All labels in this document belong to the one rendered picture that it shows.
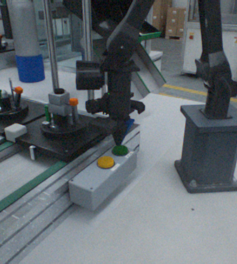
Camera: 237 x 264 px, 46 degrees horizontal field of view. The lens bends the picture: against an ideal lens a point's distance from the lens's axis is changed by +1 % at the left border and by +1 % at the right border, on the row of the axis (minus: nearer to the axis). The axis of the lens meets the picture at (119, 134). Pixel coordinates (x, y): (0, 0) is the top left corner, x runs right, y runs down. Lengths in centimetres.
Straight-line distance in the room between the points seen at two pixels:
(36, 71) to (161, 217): 128
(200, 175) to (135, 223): 22
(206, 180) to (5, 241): 50
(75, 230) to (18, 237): 13
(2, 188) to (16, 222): 18
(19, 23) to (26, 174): 110
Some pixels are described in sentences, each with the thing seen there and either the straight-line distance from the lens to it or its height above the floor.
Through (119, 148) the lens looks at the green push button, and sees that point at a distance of 74.
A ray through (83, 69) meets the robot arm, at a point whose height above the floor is 119.
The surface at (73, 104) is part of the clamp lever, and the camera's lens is 79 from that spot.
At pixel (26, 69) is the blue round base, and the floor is 94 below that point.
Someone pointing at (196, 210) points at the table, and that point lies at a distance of 74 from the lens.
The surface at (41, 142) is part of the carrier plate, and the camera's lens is 81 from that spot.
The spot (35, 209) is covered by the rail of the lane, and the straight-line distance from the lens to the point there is 61.
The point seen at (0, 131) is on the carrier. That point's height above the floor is 97.
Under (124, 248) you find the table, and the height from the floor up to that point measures 86.
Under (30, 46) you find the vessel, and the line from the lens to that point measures 174.
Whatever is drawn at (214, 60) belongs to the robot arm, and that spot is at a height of 121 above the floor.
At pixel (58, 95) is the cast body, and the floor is 109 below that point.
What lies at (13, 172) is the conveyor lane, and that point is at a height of 92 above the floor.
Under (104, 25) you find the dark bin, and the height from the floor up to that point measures 124.
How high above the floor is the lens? 134
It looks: 27 degrees down
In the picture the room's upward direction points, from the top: straight up
